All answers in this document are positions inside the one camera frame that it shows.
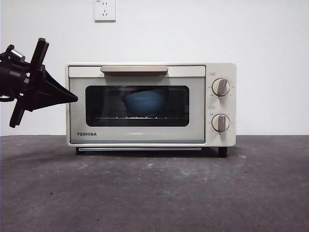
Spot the glass oven door with handle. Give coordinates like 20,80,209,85
69,65,206,144

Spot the blue ribbed bowl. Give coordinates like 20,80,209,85
124,88,169,117

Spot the cream Toshiba toaster oven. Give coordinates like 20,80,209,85
65,62,237,158

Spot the cream temperature knob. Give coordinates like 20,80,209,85
211,77,231,97

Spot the cream timer knob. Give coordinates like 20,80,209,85
211,114,230,133

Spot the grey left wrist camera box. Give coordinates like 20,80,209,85
11,49,26,62

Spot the metal wire oven rack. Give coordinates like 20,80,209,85
86,116,189,120

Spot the white wall socket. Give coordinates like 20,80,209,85
94,0,116,23

